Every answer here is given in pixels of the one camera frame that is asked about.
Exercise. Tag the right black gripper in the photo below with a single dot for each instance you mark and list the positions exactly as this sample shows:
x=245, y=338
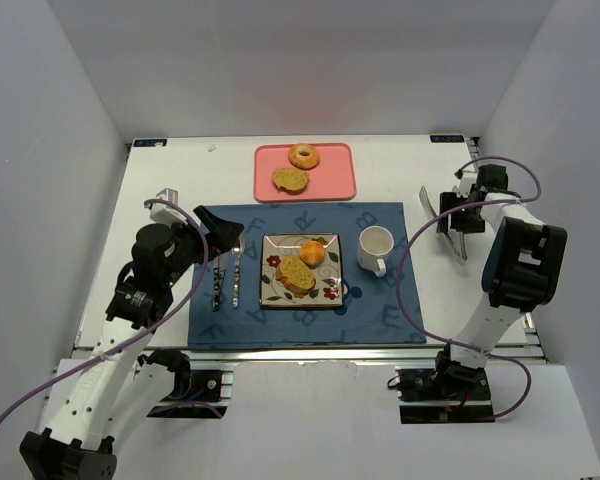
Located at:
x=451, y=213

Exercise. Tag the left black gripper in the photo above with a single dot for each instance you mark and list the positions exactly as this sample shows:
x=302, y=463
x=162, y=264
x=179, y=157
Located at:
x=200, y=239

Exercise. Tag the metal serving tongs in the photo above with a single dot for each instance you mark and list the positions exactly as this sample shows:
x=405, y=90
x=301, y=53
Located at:
x=455, y=241

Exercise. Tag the herb bread slice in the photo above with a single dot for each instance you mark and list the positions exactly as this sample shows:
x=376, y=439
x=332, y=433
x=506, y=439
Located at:
x=290, y=180
x=295, y=275

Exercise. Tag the round bread roll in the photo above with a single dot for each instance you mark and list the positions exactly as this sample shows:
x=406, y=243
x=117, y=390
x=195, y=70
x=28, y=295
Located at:
x=312, y=253

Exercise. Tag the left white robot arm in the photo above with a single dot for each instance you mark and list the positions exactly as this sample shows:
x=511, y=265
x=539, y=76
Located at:
x=119, y=384

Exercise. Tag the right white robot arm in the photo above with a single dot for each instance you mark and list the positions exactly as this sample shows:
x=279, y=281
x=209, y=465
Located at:
x=521, y=271

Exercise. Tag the silver knife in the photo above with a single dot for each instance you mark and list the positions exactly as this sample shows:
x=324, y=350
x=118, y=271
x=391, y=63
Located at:
x=224, y=264

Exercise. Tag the silver fork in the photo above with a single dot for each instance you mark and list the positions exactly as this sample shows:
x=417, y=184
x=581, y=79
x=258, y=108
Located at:
x=216, y=284

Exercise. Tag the right blue table label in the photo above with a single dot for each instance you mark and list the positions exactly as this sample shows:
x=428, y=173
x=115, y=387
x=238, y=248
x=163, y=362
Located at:
x=446, y=138

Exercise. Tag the blue table label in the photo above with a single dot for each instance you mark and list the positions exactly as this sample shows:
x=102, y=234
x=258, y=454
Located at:
x=149, y=143
x=446, y=138

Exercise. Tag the silver spoon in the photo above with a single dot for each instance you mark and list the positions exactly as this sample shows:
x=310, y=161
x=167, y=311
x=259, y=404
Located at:
x=237, y=251

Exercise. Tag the blue letter placemat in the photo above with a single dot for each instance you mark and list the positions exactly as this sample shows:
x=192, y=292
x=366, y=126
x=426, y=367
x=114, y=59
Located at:
x=375, y=311

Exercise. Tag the white ceramic mug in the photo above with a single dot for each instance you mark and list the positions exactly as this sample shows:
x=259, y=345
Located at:
x=375, y=245

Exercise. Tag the sesame bagel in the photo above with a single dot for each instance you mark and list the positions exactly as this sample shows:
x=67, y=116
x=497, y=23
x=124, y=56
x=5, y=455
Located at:
x=304, y=156

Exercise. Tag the pink serving tray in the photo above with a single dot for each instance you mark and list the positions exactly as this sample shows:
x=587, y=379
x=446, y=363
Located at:
x=333, y=179

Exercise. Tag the square floral plate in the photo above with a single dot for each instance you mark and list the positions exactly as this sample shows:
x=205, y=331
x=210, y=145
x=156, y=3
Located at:
x=328, y=292

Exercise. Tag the left blue table label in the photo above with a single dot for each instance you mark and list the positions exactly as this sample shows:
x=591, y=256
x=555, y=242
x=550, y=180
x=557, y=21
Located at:
x=149, y=143

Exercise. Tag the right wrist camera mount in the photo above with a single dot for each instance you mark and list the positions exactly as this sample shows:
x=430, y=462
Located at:
x=466, y=181

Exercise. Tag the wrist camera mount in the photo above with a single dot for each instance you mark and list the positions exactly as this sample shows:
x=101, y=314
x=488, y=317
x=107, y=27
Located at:
x=162, y=212
x=466, y=181

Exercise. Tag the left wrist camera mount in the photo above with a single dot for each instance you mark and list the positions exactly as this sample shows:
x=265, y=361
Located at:
x=162, y=212

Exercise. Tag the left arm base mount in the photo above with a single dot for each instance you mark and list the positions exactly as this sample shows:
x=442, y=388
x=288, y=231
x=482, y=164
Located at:
x=199, y=392

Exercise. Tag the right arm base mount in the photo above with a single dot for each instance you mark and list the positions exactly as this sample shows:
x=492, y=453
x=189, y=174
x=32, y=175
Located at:
x=424, y=397

